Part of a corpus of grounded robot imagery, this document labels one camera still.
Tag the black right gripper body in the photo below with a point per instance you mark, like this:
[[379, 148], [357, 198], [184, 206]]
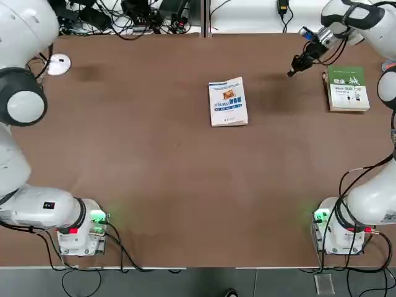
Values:
[[315, 51]]

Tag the white blue paperback book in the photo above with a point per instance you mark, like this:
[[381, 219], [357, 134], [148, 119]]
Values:
[[229, 102]]

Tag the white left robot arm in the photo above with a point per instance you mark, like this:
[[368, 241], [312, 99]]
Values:
[[21, 31]]

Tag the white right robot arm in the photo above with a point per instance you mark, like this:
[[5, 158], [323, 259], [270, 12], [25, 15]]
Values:
[[368, 198]]

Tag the green white paperback book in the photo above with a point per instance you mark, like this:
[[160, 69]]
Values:
[[346, 89]]

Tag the black power adapter yellow label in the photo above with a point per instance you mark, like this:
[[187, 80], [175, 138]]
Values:
[[282, 6]]

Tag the clear blue pen cup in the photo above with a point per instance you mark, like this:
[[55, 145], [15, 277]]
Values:
[[390, 66]]

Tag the small circuit board red light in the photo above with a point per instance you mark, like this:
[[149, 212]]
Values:
[[179, 26]]

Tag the black box device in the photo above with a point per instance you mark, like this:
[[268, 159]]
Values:
[[173, 7]]

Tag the black usb hub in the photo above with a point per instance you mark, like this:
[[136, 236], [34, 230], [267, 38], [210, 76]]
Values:
[[143, 20]]

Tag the black power supply unit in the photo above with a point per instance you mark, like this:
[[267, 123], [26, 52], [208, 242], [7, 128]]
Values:
[[89, 18]]

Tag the clear plastic floor plate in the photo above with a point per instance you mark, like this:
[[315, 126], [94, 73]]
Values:
[[325, 284]]

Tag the white desk lamp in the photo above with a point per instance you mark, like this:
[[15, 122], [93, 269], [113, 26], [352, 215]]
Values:
[[58, 64]]

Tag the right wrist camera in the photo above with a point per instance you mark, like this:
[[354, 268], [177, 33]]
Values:
[[304, 31]]

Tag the table divider rail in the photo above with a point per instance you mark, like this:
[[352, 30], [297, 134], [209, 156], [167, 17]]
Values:
[[206, 18]]

